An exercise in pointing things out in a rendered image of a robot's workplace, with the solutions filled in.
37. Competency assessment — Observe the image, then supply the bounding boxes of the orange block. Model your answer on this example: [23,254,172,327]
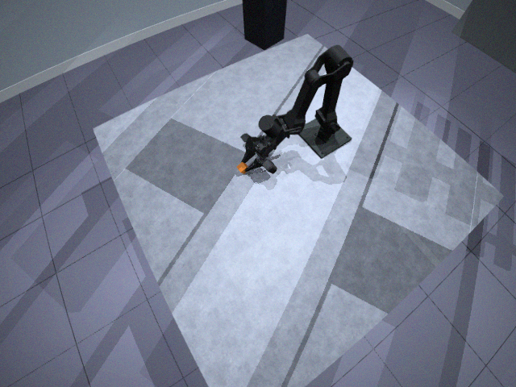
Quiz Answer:
[237,162,248,174]

